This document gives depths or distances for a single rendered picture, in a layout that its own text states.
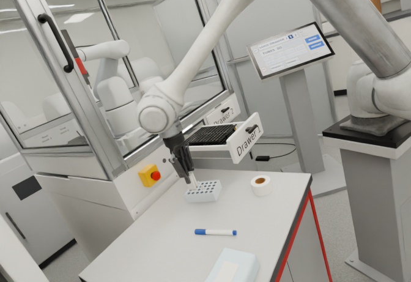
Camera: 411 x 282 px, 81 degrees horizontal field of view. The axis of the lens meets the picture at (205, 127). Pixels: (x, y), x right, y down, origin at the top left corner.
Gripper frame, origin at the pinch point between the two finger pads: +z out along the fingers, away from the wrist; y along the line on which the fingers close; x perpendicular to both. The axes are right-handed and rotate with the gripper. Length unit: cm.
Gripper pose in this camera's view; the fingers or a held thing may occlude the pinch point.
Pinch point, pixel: (191, 180)
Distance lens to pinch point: 95.8
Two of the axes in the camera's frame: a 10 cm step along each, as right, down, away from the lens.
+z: 3.2, 9.0, 3.0
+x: -8.9, 1.8, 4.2
